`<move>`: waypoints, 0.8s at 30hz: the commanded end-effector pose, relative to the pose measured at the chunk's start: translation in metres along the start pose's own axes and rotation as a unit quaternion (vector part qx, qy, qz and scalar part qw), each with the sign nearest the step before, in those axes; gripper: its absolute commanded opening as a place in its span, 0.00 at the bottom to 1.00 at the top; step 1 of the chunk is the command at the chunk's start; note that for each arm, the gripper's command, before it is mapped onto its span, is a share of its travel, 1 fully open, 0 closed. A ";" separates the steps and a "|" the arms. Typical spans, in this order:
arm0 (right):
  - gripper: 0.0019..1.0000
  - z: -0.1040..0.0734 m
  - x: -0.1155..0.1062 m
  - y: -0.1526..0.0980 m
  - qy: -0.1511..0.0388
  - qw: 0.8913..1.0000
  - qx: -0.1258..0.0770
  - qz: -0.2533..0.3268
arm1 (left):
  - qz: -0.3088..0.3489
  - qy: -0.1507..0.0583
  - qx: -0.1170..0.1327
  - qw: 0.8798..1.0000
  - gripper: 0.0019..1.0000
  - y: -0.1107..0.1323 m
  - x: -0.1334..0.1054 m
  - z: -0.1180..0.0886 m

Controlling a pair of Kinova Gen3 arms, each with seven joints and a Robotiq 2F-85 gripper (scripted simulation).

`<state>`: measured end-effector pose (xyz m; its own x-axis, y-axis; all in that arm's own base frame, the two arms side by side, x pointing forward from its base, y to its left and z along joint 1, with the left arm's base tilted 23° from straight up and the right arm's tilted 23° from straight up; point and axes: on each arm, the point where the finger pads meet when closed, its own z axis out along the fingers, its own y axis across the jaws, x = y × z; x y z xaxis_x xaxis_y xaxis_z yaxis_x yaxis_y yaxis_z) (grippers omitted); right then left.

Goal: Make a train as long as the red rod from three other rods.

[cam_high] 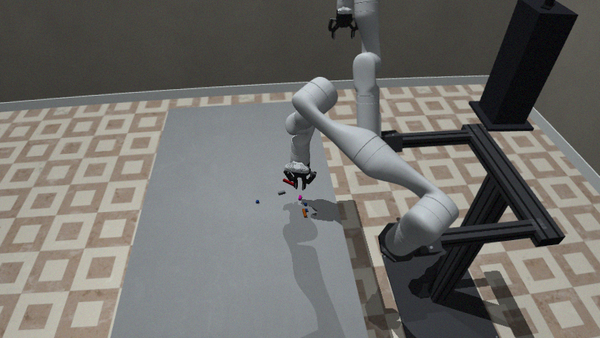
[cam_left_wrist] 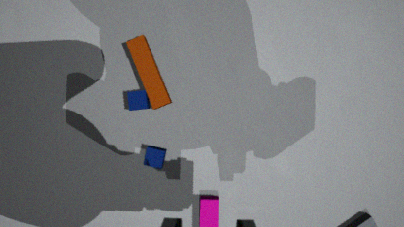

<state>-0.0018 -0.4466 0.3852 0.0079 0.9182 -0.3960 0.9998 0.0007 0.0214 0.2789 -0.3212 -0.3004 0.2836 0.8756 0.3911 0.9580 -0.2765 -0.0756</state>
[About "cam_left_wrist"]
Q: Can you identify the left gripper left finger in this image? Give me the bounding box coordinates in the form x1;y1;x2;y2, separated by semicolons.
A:
161;218;182;227

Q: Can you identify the small blue block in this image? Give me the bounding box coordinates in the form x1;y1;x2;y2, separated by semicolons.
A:
127;90;150;111
144;146;167;169

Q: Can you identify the magenta rectangular block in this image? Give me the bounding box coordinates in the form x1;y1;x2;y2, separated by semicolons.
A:
200;196;219;227

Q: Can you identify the grey rectangular block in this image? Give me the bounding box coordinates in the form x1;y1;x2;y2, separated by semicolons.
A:
346;213;378;227

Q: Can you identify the orange rod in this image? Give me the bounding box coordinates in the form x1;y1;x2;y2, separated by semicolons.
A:
126;35;172;110

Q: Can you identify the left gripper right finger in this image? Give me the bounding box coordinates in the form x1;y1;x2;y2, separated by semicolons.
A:
236;219;256;227

